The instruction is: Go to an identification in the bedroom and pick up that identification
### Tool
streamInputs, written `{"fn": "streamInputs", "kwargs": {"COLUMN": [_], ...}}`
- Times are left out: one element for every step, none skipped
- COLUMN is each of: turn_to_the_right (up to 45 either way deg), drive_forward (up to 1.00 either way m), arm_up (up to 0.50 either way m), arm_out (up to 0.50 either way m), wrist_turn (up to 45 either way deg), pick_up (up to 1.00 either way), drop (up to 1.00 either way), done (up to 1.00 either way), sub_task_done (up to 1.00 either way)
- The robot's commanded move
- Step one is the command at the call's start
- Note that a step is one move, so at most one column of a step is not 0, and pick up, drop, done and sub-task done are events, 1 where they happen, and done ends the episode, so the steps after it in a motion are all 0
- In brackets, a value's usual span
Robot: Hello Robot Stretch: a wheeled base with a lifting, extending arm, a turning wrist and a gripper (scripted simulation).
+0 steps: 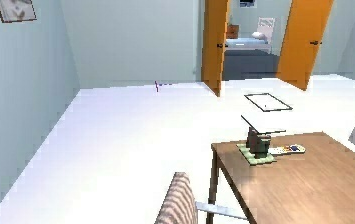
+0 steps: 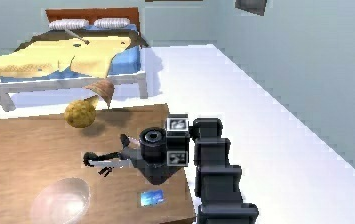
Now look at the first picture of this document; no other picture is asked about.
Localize orange room door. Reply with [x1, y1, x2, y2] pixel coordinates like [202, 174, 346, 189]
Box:
[200, 0, 231, 98]
[276, 0, 335, 92]

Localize white table with black edge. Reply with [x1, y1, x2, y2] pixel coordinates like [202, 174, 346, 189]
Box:
[240, 111, 287, 135]

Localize grey statue on green base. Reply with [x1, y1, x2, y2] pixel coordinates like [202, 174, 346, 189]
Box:
[236, 126, 277, 166]

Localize striped chair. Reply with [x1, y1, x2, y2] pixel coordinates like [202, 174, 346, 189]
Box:
[154, 171, 249, 224]

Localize brown wooden nightstand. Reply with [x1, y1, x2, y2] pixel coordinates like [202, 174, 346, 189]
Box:
[226, 24, 240, 40]

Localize bed with blue cover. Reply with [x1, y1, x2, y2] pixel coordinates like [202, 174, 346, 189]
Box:
[224, 16, 276, 55]

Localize white remote control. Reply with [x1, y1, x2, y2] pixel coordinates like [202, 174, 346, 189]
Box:
[268, 143, 306, 156]

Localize brown wooden table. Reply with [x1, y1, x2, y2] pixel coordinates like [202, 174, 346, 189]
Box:
[205, 131, 355, 224]

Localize dark framed wall picture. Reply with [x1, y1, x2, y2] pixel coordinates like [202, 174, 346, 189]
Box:
[239, 0, 258, 9]

